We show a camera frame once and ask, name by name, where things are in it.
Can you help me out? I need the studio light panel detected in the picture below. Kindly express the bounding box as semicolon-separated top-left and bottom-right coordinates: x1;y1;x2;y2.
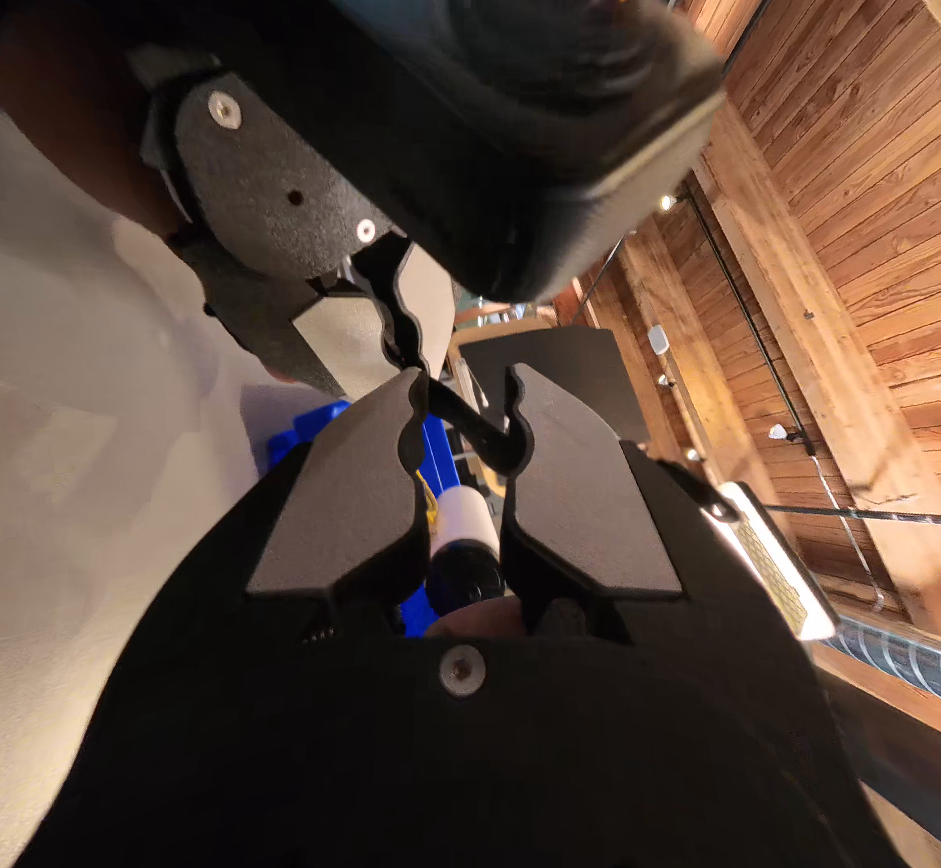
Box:
698;482;839;641

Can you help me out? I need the white bottle with black cap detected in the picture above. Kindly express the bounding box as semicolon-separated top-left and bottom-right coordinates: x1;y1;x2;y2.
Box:
426;486;508;615

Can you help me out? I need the person's left hand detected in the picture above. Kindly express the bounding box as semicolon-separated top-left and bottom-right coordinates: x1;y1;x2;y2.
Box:
0;0;183;238

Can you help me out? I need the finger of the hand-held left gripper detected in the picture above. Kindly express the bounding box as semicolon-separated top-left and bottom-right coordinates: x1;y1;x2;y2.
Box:
293;236;427;400
396;243;458;380

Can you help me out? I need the black velcro strap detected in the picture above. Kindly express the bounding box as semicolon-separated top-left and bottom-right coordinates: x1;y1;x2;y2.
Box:
426;375;534;475

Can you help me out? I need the silver ventilation duct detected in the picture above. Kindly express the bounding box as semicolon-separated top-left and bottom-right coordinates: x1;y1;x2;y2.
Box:
831;614;941;696

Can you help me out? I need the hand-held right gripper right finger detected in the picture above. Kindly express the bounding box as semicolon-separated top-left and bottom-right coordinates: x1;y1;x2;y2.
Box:
502;362;685;634

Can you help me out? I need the blue plastic bin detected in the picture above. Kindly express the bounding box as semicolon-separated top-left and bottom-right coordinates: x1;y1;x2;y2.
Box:
265;401;460;637

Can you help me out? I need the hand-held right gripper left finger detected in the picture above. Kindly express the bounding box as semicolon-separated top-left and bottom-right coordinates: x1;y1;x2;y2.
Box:
246;368;433;634

